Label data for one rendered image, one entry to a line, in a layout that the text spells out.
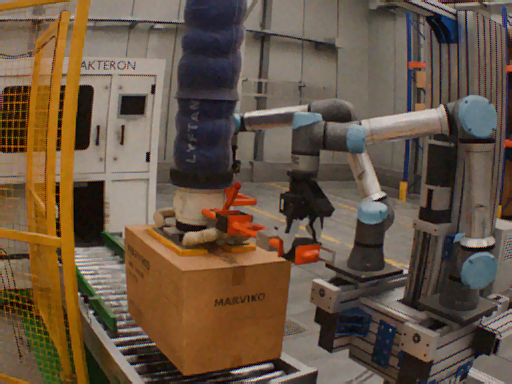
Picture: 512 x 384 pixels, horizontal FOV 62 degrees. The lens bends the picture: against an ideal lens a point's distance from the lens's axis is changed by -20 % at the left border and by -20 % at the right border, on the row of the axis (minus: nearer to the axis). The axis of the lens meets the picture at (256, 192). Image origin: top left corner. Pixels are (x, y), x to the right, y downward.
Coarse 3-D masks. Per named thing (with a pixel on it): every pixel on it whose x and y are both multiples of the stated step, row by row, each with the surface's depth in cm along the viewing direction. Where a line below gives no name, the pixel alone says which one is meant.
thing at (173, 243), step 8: (168, 224) 188; (152, 232) 187; (160, 232) 185; (160, 240) 180; (168, 240) 177; (176, 240) 176; (176, 248) 168; (184, 248) 168; (192, 248) 169; (200, 248) 171; (184, 256) 166
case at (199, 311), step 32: (128, 256) 198; (160, 256) 166; (192, 256) 166; (224, 256) 170; (256, 256) 173; (128, 288) 202; (160, 288) 168; (192, 288) 153; (224, 288) 160; (256, 288) 166; (288, 288) 173; (160, 320) 171; (192, 320) 155; (224, 320) 162; (256, 320) 169; (192, 352) 157; (224, 352) 164; (256, 352) 171
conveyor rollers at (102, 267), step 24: (96, 264) 315; (120, 264) 325; (96, 288) 271; (120, 288) 280; (96, 312) 235; (120, 312) 243; (120, 336) 215; (144, 336) 215; (144, 360) 194; (168, 360) 194
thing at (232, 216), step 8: (216, 216) 163; (224, 216) 159; (232, 216) 158; (240, 216) 160; (248, 216) 161; (216, 224) 163; (224, 224) 160; (232, 224) 159; (224, 232) 159; (232, 232) 159
